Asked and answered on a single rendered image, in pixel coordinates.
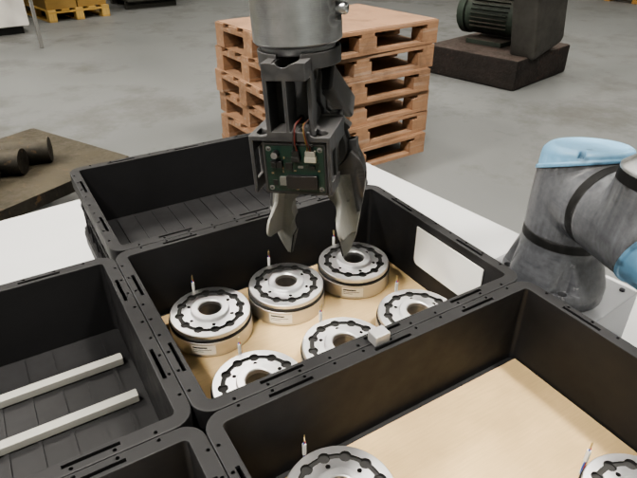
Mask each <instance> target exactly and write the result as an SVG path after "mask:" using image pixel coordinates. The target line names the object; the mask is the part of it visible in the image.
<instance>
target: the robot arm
mask: <svg viewBox="0 0 637 478"><path fill-rule="evenodd" d="M248 5H249V14H250V22H251V30H252V39H253V43H254V44H255V45H256V46H258V48H257V53H258V63H259V67H260V69H261V77H262V86H263V95H264V111H265V120H264V121H263V122H262V123H261V124H260V125H259V126H258V127H257V128H256V129H255V130H254V131H253V132H252V133H251V134H250V135H249V136H248V140H249V148H250V155H251V163H252V171H253V177H254V185H255V192H258V191H259V190H260V189H261V188H262V187H263V185H264V184H265V183H266V190H267V191H268V192H269V193H270V210H271V213H270V215H269V218H268V221H267V225H266V234H267V235H268V236H269V237H271V236H272V235H274V234H275V233H278V234H279V236H280V239H281V240H282V243H283V245H284V246H285V248H286V249H287V251H289V252H292V251H293V249H294V246H295V242H296V237H297V233H298V229H297V226H296V222H295V218H296V215H297V213H298V209H297V205H296V198H297V196H298V195H299V194H312V195H328V197H329V199H330V200H331V201H332V202H333V203H334V205H335V207H336V210H337V216H336V228H337V237H338V238H337V240H338V243H339V247H340V250H341V254H342V257H343V256H347V254H348V252H349V251H350V249H351V247H352V245H353V243H354V240H355V236H356V232H357V228H358V222H359V217H360V212H361V207H362V203H363V197H364V192H365V186H366V180H367V165H366V161H365V158H364V156H363V153H362V151H361V149H360V147H359V144H358V136H353V137H351V136H350V133H349V129H350V127H351V125H352V122H351V121H349V120H348V119H347V118H345V117H348V118H349V117H351V116H352V115H353V114H354V107H355V95H354V93H353V92H352V90H351V89H350V87H349V86H348V84H347V83H346V82H345V80H344V79H343V77H342V76H341V74H340V73H339V71H338V70H337V67H336V66H335V64H338V63H339V62H341V42H339V40H340V39H341V37H342V16H341V14H347V13H348V12H349V3H348V2H346V1H340V0H248ZM257 148H259V156H260V164H261V172H260V173H259V175H258V170H257V162H256V155H255V150H256V149H257ZM536 168H537V169H536V173H535V178H534V182H533V186H532V190H531V193H530V197H529V201H528V206H527V210H526V213H525V217H524V222H523V226H522V230H521V232H520V234H519V236H518V238H517V239H516V241H515V242H514V244H513V245H512V246H511V247H510V248H509V250H508V251H507V253H506V254H505V256H504V257H503V259H502V262H501V263H502V264H504V265H506V266H507V267H509V268H511V269H512V270H514V271H515V272H516V273H517V276H518V278H517V282H528V283H532V284H535V285H538V286H539V287H541V288H543V289H544V290H546V291H547V292H549V293H551V294H552V295H554V296H555V297H557V298H558V299H559V300H561V301H562V302H564V303H566V304H568V305H569V306H571V307H573V308H574V309H576V310H577V311H579V312H585V311H589V310H592V309H594V308H595V307H596V306H598V305H599V304H600V303H601V301H602V298H603V295H604V292H605V289H606V270H605V267H607V268H608V269H609V270H611V271H612V272H613V273H614V275H615V276H616V277H617V278H618V279H619V280H620V281H622V282H625V283H628V284H629V285H631V286H632V287H633V288H635V289H636V290H637V153H636V151H635V149H634V148H633V147H631V146H629V145H627V144H625V143H622V142H618V141H613V140H608V139H601V138H557V139H553V140H551V141H549V142H548V143H546V144H545V145H544V146H543V148H542V150H541V153H540V157H539V160H538V164H536Z"/></svg>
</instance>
